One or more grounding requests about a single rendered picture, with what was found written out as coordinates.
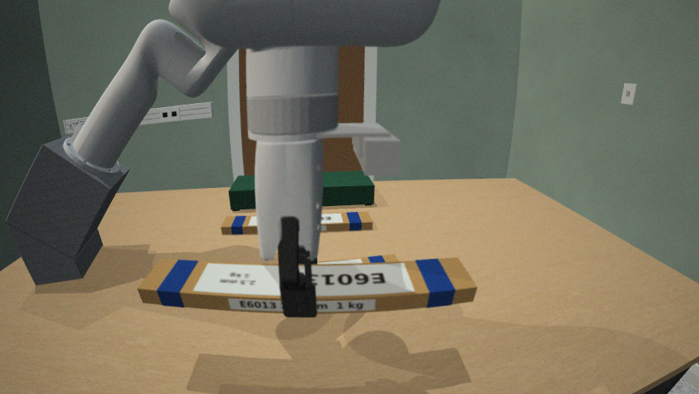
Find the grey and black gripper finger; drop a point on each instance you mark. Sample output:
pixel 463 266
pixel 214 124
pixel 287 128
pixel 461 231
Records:
pixel 298 293
pixel 302 250

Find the cardboard welding electrode pack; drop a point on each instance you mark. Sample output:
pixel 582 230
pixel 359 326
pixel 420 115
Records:
pixel 370 259

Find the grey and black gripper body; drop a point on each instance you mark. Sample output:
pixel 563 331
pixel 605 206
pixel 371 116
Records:
pixel 288 183

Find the tan cardboard pack with blue bands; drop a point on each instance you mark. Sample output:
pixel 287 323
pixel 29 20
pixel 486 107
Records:
pixel 340 288

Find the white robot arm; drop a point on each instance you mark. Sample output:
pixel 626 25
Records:
pixel 316 28

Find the tan welding electrode pack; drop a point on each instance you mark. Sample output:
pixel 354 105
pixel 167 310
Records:
pixel 330 222

